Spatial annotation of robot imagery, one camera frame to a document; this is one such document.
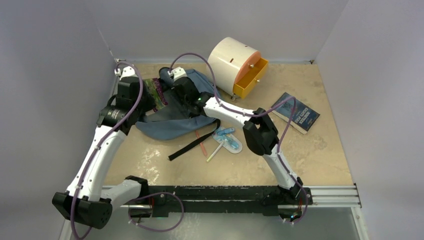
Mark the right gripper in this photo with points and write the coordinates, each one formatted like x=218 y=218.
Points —
x=181 y=101

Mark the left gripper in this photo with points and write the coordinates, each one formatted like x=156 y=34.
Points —
x=149 y=103

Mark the blue backpack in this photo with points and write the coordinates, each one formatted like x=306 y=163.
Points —
x=174 y=120

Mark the purple children's book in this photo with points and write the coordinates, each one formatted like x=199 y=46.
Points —
x=154 y=88

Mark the dark blue book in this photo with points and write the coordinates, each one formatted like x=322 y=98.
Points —
x=303 y=118

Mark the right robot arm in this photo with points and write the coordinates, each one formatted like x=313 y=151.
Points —
x=260 y=133

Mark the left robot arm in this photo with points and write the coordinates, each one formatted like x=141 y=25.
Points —
x=85 y=201

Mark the blister pack with blue items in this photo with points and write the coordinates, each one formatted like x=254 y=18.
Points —
x=226 y=136

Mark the white marker pen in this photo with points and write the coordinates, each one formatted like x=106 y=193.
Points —
x=215 y=152

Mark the cream round drawer cabinet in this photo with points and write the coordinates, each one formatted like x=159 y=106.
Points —
x=229 y=61

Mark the yellow open drawer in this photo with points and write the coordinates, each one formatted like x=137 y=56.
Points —
x=253 y=76

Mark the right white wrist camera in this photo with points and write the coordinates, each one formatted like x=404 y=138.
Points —
x=177 y=73

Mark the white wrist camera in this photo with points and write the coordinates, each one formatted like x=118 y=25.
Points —
x=177 y=73
x=125 y=72

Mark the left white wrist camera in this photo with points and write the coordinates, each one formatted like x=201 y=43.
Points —
x=125 y=72

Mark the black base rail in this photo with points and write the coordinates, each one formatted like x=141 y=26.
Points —
x=268 y=200

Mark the aluminium frame rail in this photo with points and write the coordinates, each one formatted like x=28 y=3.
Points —
x=344 y=196

